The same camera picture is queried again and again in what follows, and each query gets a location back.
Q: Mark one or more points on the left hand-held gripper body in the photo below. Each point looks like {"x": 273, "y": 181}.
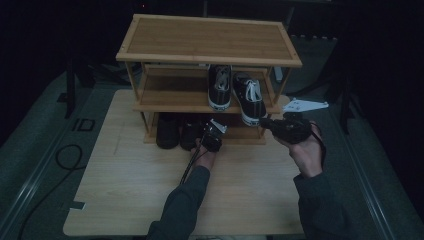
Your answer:
{"x": 211, "y": 140}

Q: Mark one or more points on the black metal stand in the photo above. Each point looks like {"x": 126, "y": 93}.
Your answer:
{"x": 346, "y": 106}
{"x": 70, "y": 90}

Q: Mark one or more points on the black white canvas sneaker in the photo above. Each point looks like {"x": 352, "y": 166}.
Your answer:
{"x": 219, "y": 95}
{"x": 253, "y": 106}

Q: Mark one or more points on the black shoe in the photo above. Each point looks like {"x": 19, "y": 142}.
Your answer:
{"x": 190, "y": 135}
{"x": 166, "y": 133}

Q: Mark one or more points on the small white object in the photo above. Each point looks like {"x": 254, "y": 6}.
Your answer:
{"x": 278, "y": 75}

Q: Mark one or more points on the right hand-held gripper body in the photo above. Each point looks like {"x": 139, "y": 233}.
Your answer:
{"x": 295, "y": 130}

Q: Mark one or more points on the wooden shoe rack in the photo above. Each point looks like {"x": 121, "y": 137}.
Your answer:
{"x": 206, "y": 40}

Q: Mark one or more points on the person's right hand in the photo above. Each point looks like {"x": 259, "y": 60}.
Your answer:
{"x": 306, "y": 156}

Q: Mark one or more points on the person's left hand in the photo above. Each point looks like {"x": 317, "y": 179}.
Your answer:
{"x": 203, "y": 158}

